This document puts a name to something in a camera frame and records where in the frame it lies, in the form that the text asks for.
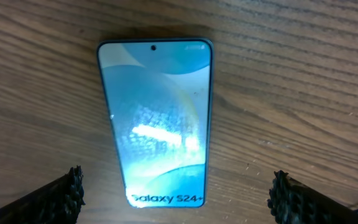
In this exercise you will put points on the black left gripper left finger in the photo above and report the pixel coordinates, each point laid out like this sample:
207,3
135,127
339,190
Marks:
57,202

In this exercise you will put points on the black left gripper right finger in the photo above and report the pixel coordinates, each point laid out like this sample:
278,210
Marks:
292,202

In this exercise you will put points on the Samsung smartphone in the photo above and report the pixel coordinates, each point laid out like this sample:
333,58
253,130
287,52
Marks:
159,96

